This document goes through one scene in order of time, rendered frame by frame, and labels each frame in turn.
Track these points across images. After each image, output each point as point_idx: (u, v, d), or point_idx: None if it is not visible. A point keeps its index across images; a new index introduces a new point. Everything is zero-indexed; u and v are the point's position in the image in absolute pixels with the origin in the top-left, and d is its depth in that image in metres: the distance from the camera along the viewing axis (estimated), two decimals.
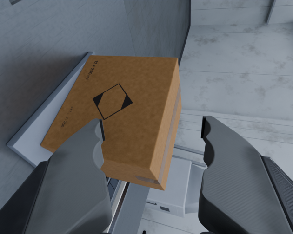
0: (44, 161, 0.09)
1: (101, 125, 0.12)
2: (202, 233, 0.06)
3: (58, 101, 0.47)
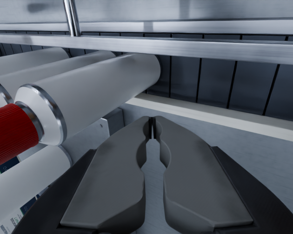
0: (93, 149, 0.09)
1: (149, 123, 0.12)
2: (202, 233, 0.06)
3: None
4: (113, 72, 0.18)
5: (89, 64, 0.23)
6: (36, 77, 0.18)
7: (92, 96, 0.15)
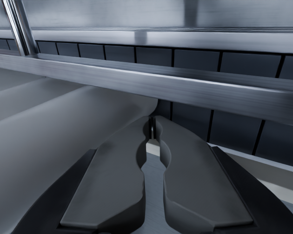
0: (93, 149, 0.09)
1: (149, 123, 0.12)
2: (202, 233, 0.06)
3: None
4: (81, 116, 0.11)
5: (56, 91, 0.17)
6: None
7: (32, 172, 0.09)
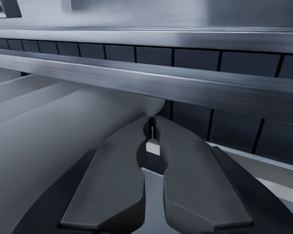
0: (93, 149, 0.09)
1: (150, 123, 0.12)
2: (202, 233, 0.06)
3: None
4: (93, 118, 0.11)
5: (69, 91, 0.16)
6: None
7: (46, 178, 0.08)
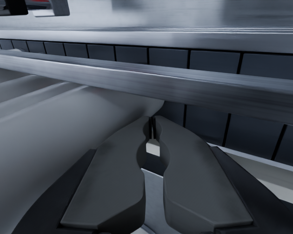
0: (93, 149, 0.09)
1: (150, 123, 0.12)
2: (202, 233, 0.06)
3: None
4: (94, 119, 0.11)
5: (64, 88, 0.16)
6: None
7: (44, 180, 0.08)
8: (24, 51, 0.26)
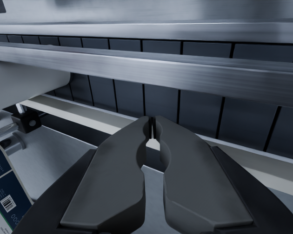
0: (93, 149, 0.09)
1: (149, 123, 0.12)
2: (202, 233, 0.06)
3: None
4: None
5: None
6: None
7: None
8: None
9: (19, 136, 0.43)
